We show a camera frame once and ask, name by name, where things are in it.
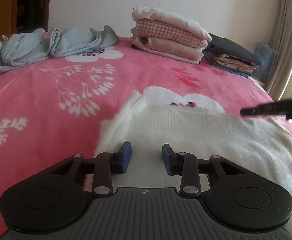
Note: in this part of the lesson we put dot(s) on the blue water bottle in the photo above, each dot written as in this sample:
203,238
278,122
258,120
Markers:
264,60

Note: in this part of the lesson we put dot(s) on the blue folded garment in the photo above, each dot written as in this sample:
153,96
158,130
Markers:
236,72

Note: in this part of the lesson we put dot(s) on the grey hoodie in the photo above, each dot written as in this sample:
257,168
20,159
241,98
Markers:
70,40

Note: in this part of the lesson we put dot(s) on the beige folded garment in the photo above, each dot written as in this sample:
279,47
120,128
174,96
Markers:
171,48

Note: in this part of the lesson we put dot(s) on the black folded garment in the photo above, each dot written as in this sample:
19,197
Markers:
231,47

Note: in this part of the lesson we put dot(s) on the white fluffy sweater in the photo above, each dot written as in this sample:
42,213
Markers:
198,135

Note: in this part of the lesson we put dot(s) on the pink floral blanket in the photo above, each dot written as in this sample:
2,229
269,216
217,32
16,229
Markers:
35,92

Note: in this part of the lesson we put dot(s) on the tan folded garment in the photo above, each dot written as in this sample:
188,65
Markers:
236,63

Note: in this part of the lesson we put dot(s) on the pink checked folded garment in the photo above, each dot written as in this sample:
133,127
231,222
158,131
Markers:
168,33

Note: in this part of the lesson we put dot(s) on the beige curtain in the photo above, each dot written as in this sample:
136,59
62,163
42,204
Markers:
283,42

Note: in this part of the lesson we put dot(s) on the stack of pink folded clothes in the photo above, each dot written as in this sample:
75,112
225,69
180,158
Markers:
171,18

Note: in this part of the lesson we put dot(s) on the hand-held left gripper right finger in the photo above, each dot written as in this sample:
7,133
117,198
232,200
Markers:
166,158

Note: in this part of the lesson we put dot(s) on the wooden door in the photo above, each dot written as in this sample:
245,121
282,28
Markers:
0,7

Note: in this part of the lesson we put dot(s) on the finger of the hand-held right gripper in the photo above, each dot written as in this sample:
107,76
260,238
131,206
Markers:
261,110

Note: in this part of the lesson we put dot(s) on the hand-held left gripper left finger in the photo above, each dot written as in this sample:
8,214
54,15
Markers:
127,158

